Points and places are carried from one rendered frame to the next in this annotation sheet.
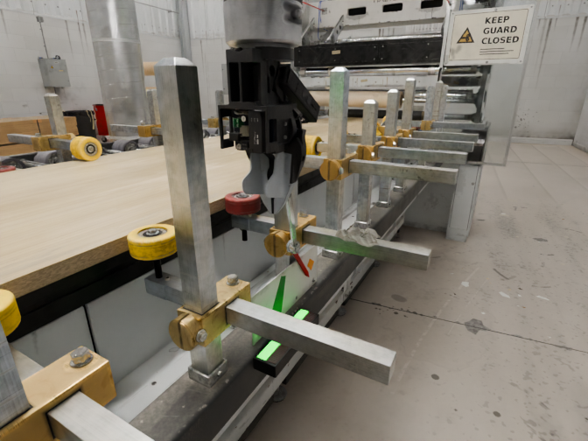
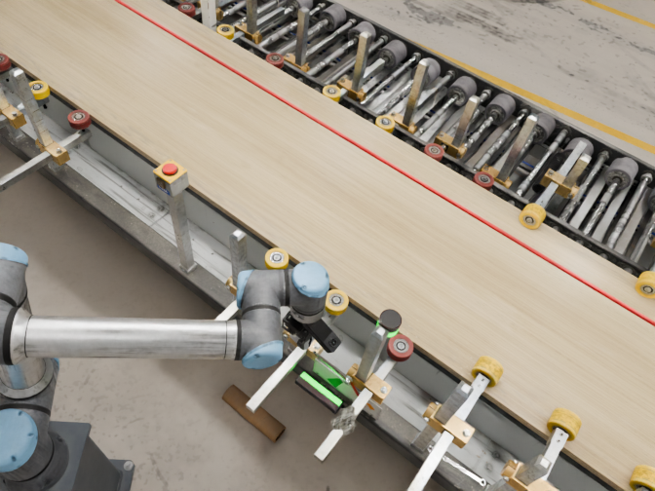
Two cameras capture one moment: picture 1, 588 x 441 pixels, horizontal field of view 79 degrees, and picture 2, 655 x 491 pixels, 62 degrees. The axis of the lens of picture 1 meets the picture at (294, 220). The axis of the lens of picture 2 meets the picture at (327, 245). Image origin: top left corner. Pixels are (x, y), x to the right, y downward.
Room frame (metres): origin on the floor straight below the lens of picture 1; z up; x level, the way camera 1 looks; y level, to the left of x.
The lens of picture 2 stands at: (0.49, -0.66, 2.44)
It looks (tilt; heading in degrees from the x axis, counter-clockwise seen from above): 54 degrees down; 90
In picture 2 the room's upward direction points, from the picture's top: 10 degrees clockwise
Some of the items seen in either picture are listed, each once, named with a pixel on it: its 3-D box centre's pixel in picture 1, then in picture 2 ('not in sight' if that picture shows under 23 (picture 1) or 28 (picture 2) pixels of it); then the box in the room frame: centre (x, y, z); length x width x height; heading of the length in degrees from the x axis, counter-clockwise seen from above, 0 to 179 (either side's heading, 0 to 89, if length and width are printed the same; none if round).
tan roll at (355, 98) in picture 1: (376, 99); not in sight; (2.99, -0.66, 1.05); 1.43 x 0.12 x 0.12; 61
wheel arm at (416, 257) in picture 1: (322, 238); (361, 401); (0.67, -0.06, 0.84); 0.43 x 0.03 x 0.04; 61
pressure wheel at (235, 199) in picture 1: (243, 217); (397, 353); (0.77, 0.12, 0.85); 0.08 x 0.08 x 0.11
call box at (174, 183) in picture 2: not in sight; (172, 178); (0.01, 0.39, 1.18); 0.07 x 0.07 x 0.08; 61
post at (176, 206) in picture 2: not in sight; (180, 230); (0.00, 0.39, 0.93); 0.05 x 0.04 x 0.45; 151
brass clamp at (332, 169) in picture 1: (339, 165); (446, 424); (0.91, -0.12, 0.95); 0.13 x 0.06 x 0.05; 151
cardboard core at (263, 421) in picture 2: not in sight; (253, 413); (0.30, 0.11, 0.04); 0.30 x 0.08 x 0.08; 151
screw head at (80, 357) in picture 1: (80, 355); not in sight; (0.30, 0.22, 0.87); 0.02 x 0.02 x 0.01
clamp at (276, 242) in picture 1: (290, 234); (368, 382); (0.69, 0.01, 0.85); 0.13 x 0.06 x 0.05; 151
